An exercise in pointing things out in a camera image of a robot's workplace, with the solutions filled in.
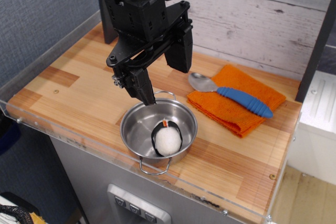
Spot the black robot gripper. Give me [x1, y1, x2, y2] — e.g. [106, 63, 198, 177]
[104, 0, 193, 106]

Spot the white plush egg black band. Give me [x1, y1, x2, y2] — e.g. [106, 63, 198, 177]
[151, 119, 183, 156]

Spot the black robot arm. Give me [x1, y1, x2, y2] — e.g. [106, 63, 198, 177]
[104, 0, 193, 106]

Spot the stainless steel pot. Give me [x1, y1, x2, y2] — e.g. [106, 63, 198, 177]
[120, 91, 197, 176]

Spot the orange folded cloth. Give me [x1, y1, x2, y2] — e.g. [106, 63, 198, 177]
[187, 65, 286, 137]

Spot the silver cabinet button panel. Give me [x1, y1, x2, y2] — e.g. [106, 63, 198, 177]
[107, 184, 172, 223]

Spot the brass screw right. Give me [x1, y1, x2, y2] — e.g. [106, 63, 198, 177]
[270, 174, 277, 180]

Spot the white aluminium block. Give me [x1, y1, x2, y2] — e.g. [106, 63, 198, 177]
[287, 71, 335, 184]

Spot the blue handled metal spoon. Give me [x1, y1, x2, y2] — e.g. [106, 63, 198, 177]
[188, 73, 273, 118]

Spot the clear acrylic guard rail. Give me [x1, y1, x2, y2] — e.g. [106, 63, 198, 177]
[1, 13, 301, 223]

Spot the black vertical post right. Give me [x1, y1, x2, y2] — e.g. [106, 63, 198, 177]
[295, 0, 335, 103]

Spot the black braided cable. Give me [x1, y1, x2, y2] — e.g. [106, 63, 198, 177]
[0, 204, 35, 224]

